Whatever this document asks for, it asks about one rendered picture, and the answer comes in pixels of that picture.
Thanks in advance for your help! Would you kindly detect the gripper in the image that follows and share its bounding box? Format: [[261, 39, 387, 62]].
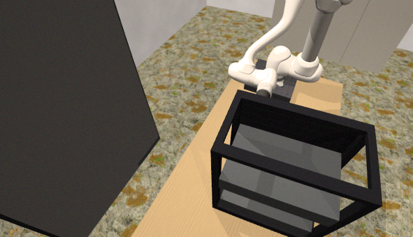
[[257, 90, 270, 97]]

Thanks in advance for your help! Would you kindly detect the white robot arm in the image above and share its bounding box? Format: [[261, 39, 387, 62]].
[[228, 0, 353, 97]]

